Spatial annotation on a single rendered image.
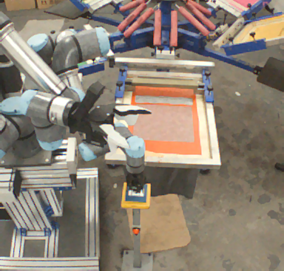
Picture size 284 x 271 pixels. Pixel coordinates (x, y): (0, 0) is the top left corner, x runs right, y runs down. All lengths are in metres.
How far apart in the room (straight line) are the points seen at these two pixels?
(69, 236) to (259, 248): 1.43
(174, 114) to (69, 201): 1.05
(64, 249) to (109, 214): 0.54
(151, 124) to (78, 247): 0.99
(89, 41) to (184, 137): 0.82
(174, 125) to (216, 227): 1.05
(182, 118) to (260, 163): 1.37
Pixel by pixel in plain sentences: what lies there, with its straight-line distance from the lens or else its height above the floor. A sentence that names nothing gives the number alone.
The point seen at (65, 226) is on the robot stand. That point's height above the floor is 0.21.
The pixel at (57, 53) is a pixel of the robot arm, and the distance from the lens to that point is 1.19.
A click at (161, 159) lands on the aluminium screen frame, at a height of 0.99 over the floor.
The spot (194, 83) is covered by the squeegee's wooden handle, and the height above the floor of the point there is 1.06.
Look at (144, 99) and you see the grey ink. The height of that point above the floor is 0.96.
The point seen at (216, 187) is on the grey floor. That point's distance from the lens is 2.75.
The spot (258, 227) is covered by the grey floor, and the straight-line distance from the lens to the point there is 2.64.
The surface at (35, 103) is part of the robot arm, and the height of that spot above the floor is 1.68.
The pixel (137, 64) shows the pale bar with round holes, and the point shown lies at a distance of 2.16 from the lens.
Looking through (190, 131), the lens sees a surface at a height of 0.96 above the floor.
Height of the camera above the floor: 2.20
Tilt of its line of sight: 45 degrees down
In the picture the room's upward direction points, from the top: straight up
